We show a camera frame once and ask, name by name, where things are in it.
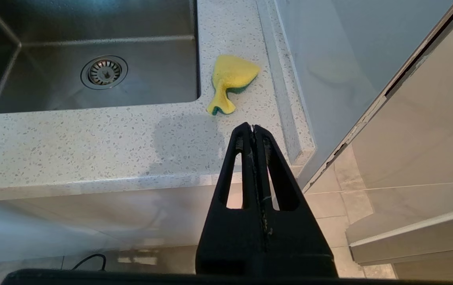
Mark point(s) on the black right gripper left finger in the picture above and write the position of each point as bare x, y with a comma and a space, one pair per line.
230, 241

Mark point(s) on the yellow fish-shaped sponge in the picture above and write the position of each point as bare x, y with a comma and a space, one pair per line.
232, 73

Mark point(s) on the beige glossy cabinet panel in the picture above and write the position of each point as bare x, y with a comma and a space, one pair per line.
428, 138

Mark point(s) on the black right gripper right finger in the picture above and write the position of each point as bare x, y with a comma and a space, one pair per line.
297, 241

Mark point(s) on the round metal drain strainer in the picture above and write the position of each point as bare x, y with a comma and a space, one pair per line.
103, 72

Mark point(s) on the stainless steel sink basin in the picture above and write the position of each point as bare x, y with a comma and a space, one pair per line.
92, 23

